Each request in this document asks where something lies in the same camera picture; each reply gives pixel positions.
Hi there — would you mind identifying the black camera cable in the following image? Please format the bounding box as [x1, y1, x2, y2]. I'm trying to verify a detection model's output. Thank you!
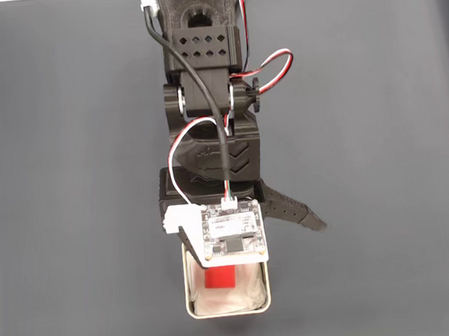
[138, 0, 237, 210]

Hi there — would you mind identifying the red white servo wire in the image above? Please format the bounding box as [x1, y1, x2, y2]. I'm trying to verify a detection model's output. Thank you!
[230, 0, 298, 97]
[162, 113, 237, 208]

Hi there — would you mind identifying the white square metal box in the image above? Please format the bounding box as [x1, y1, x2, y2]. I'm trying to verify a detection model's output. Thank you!
[178, 234, 273, 322]

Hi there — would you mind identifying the white wrist camera board mount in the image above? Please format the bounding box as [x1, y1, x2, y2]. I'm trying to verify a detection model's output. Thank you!
[161, 195, 270, 273]

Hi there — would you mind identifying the dark grey table mat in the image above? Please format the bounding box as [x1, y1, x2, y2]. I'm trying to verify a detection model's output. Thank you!
[0, 0, 449, 336]

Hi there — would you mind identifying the white crumpled cloth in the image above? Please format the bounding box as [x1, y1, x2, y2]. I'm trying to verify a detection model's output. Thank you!
[189, 254, 269, 317]

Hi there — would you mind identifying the red cube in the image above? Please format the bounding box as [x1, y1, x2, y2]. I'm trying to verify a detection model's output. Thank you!
[202, 265, 238, 291]

